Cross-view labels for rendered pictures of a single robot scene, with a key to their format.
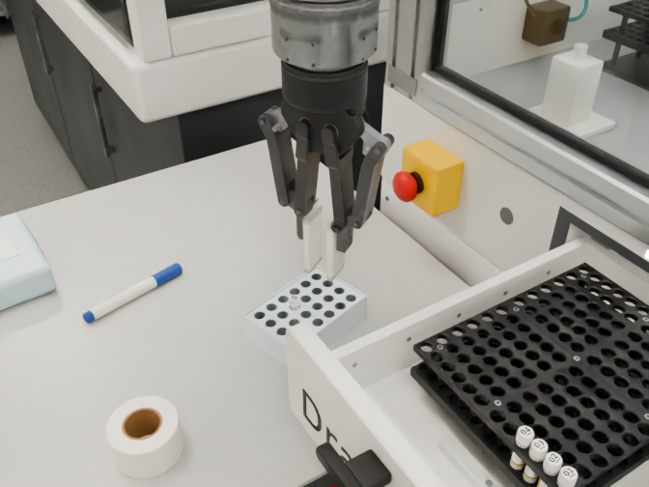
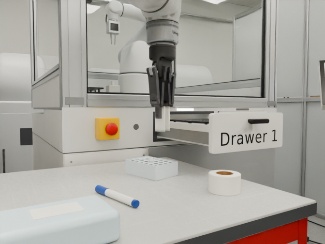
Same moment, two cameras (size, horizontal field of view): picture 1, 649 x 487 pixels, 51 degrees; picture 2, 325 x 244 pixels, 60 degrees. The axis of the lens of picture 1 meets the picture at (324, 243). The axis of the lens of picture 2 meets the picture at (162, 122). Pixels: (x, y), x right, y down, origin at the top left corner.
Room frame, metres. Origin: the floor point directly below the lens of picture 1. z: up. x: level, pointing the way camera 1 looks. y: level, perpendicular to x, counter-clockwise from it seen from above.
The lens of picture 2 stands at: (0.54, 0.79, 0.94)
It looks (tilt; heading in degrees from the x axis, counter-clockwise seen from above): 3 degrees down; 272
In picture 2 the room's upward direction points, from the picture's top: straight up
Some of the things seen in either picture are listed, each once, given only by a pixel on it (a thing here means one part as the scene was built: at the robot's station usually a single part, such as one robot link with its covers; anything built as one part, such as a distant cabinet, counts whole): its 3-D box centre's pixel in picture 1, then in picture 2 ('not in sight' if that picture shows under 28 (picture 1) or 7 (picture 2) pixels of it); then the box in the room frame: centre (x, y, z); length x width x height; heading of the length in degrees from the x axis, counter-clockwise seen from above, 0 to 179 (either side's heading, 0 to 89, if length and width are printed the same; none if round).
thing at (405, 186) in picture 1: (408, 185); (110, 129); (0.73, -0.11, 0.88); 0.04 x 0.03 x 0.04; 32
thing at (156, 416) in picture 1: (145, 436); (224, 182); (0.42, 0.18, 0.78); 0.07 x 0.07 x 0.04
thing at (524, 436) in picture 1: (521, 449); not in sight; (0.32, -0.15, 0.89); 0.01 x 0.01 x 0.05
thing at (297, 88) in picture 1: (324, 103); (162, 62); (0.56, 0.00, 1.07); 0.08 x 0.07 x 0.09; 62
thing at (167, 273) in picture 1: (134, 292); (115, 195); (0.65, 0.24, 0.77); 0.14 x 0.02 x 0.02; 135
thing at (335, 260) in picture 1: (335, 246); (164, 118); (0.55, -0.01, 0.91); 0.03 x 0.01 x 0.07; 152
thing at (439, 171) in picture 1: (428, 178); (107, 128); (0.75, -0.13, 0.88); 0.07 x 0.05 x 0.07; 32
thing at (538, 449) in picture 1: (534, 463); not in sight; (0.31, -0.16, 0.89); 0.01 x 0.01 x 0.05
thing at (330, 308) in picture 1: (305, 316); (151, 167); (0.59, 0.02, 0.78); 0.12 x 0.08 x 0.04; 137
